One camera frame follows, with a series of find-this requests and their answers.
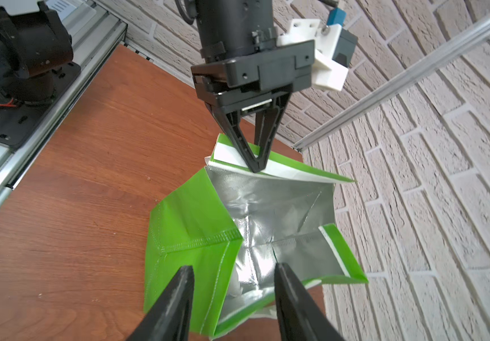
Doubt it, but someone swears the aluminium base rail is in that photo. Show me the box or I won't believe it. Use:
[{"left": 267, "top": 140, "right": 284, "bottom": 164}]
[{"left": 0, "top": 1, "right": 127, "bottom": 207}]

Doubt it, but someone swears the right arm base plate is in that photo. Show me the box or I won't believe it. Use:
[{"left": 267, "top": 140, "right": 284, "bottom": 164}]
[{"left": 0, "top": 62, "right": 81, "bottom": 150}]

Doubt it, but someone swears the green insulated delivery bag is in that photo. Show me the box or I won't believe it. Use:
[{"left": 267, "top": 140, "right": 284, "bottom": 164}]
[{"left": 143, "top": 134, "right": 368, "bottom": 338}]

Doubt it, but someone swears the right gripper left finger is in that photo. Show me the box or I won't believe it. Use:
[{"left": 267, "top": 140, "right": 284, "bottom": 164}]
[{"left": 127, "top": 266, "right": 195, "bottom": 340}]

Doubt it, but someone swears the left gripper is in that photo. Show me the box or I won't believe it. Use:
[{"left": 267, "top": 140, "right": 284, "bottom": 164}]
[{"left": 191, "top": 41, "right": 314, "bottom": 173}]

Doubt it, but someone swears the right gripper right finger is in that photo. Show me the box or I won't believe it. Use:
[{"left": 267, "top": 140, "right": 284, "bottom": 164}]
[{"left": 274, "top": 263, "right": 343, "bottom": 341}]

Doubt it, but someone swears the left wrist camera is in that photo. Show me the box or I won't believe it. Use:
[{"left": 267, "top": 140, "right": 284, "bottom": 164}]
[{"left": 277, "top": 8, "right": 358, "bottom": 91}]

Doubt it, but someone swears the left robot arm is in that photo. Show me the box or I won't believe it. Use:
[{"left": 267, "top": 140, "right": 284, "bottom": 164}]
[{"left": 176, "top": 0, "right": 314, "bottom": 173}]

